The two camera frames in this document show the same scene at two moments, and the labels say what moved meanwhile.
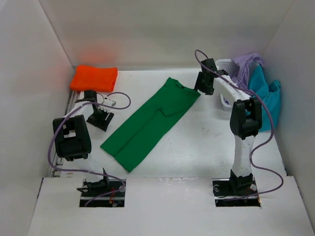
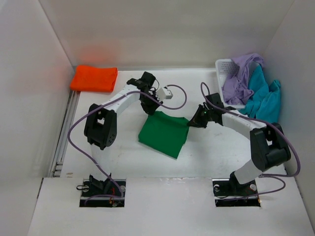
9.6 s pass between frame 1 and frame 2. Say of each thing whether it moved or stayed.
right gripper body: moved
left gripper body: moved
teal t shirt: stayed
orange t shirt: stayed
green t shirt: moved
